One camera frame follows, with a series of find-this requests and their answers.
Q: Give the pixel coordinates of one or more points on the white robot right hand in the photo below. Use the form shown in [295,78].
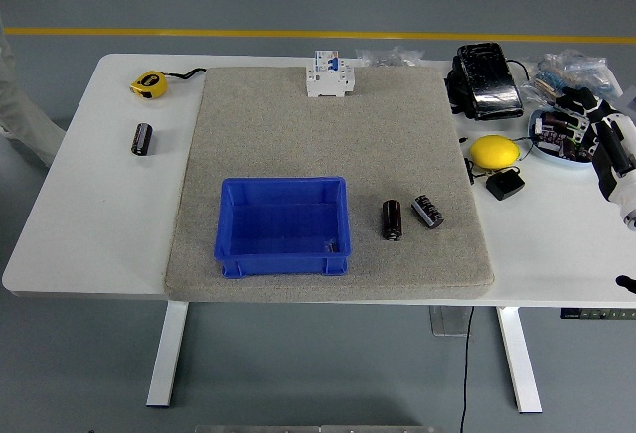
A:
[616,155]

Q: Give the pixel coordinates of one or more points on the yellow lemon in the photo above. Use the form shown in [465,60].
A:
[494,152]

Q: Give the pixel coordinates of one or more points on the black battery with grey label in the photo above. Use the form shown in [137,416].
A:
[427,211]

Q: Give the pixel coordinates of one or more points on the dark brown cylindrical battery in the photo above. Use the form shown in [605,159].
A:
[141,139]
[391,219]

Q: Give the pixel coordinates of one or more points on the clear bag of metal parts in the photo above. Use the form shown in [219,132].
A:
[390,57]

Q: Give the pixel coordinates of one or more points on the white circuit breaker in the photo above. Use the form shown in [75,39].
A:
[330,80]

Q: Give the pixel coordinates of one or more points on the yellow tape measure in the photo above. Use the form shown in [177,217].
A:
[149,84]

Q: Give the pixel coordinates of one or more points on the grey flat box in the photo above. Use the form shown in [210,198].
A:
[628,100]

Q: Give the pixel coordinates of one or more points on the blue plastic box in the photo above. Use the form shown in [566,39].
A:
[283,259]

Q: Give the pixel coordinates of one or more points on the light blue tray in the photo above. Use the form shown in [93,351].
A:
[539,147]

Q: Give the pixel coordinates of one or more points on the large clear plastic bag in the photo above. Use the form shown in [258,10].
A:
[571,70]

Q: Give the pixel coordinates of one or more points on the black power adapter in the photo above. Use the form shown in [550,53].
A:
[504,185]

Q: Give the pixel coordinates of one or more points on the black foot pedal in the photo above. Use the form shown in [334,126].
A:
[489,83]

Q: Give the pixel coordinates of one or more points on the table control panel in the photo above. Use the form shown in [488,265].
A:
[596,313]

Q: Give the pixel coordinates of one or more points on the white table leg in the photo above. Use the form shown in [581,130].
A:
[519,358]
[169,353]

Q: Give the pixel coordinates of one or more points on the grey-brown mat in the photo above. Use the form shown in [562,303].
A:
[298,140]

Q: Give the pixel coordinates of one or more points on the person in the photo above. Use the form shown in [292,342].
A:
[15,105]

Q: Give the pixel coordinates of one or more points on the grey bracket under table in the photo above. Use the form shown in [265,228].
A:
[447,321]

